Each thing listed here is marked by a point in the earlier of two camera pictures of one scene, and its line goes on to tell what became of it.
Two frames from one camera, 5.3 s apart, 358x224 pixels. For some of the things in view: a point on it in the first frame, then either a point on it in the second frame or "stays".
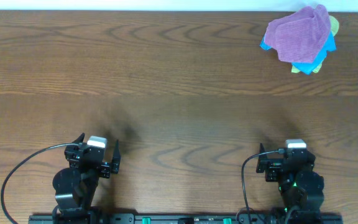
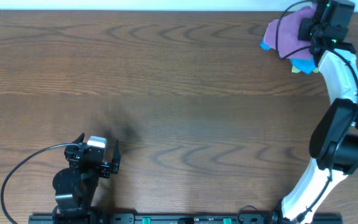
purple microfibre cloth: x=299 y=37 stays
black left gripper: x=73 y=150 stays
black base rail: x=185 y=219 stays
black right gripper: x=273 y=167 -> x=303 y=25
